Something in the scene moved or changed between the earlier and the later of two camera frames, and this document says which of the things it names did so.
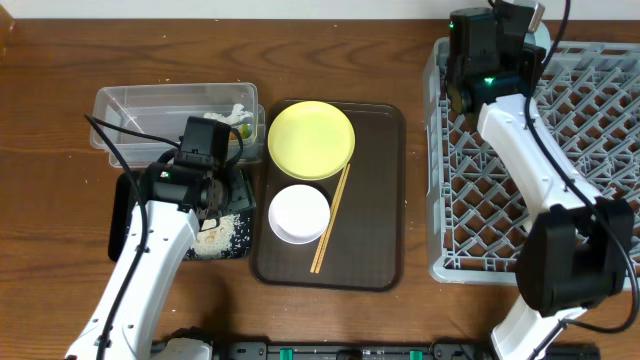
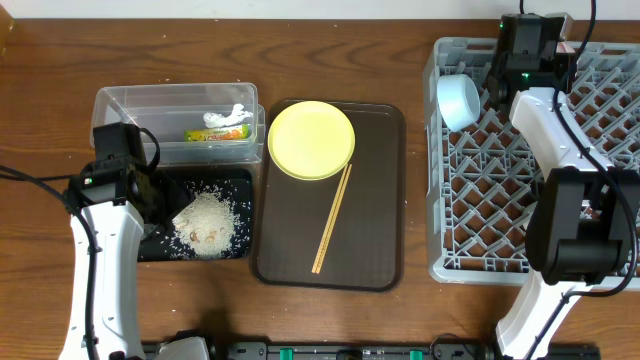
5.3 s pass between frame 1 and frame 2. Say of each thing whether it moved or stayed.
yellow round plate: stayed
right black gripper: moved
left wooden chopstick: stayed
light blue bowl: moved
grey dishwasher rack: stayed
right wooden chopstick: stayed
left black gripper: moved
